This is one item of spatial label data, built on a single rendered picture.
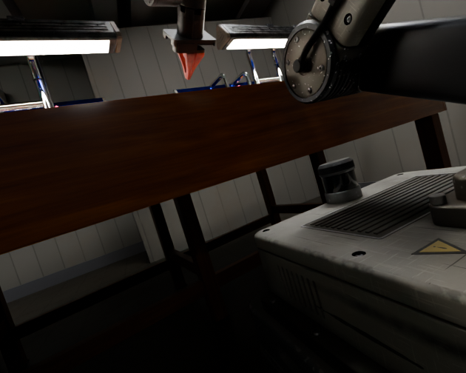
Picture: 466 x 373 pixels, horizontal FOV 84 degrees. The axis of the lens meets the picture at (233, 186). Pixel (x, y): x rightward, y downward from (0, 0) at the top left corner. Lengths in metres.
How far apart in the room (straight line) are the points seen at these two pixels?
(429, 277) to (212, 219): 2.47
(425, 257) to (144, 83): 2.66
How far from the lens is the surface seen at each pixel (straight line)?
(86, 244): 3.30
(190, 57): 0.65
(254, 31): 1.12
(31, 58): 1.05
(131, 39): 2.96
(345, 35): 0.44
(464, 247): 0.31
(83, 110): 0.48
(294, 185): 3.08
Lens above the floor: 0.60
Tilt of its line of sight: 3 degrees down
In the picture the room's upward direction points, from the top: 17 degrees counter-clockwise
